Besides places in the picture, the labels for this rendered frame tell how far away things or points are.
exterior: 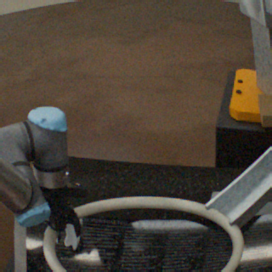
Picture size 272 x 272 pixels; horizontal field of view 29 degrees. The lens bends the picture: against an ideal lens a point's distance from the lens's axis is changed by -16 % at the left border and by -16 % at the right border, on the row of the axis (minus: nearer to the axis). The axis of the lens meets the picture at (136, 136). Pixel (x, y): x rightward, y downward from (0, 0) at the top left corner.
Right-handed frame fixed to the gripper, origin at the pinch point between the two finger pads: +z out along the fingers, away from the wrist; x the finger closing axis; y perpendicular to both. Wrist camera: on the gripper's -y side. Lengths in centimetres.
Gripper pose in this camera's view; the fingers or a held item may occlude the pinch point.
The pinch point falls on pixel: (66, 241)
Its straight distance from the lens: 142.1
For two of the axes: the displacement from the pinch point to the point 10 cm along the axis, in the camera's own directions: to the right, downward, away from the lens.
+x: 8.9, 2.0, -4.2
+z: 0.0, 9.0, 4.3
